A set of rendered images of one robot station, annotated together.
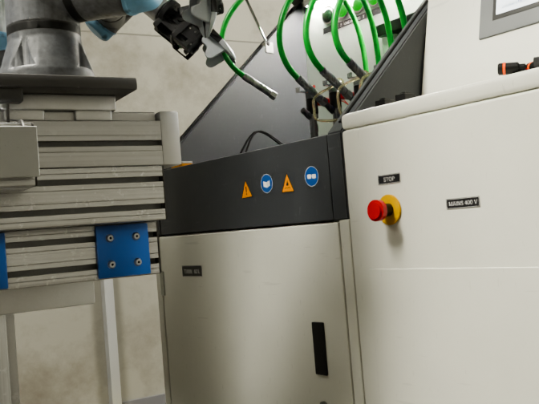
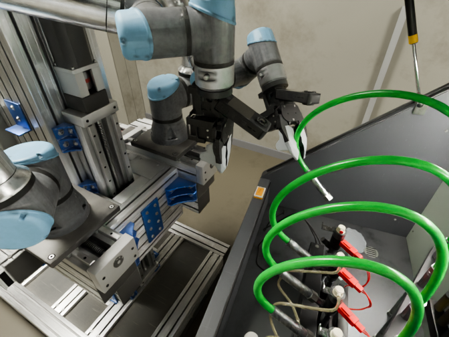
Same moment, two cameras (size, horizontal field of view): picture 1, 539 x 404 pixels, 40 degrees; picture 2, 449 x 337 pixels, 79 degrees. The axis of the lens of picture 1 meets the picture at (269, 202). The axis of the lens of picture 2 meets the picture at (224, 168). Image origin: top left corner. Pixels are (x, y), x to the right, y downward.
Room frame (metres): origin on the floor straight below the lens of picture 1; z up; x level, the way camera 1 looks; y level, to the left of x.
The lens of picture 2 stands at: (1.32, -0.34, 1.62)
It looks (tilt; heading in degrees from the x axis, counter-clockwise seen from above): 38 degrees down; 59
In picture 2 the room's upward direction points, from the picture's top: straight up
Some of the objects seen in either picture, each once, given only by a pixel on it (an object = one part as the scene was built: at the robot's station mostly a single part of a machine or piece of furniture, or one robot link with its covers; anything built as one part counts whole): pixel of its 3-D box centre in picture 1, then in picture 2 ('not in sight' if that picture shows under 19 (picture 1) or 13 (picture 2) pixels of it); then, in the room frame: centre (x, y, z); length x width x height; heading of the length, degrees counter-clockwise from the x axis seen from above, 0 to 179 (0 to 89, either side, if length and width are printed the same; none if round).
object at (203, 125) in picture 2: not in sight; (212, 113); (1.57, 0.12, 1.36); 0.09 x 0.08 x 0.12; 129
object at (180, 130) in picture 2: not in sight; (168, 124); (1.62, 0.59, 1.09); 0.15 x 0.15 x 0.10
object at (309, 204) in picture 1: (239, 191); (240, 258); (1.62, 0.06, 0.87); 0.62 x 0.04 x 0.16; 39
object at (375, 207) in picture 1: (381, 210); not in sight; (1.25, -0.19, 0.80); 0.05 x 0.04 x 0.05; 39
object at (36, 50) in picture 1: (46, 59); (54, 204); (1.19, 0.34, 1.09); 0.15 x 0.15 x 0.10
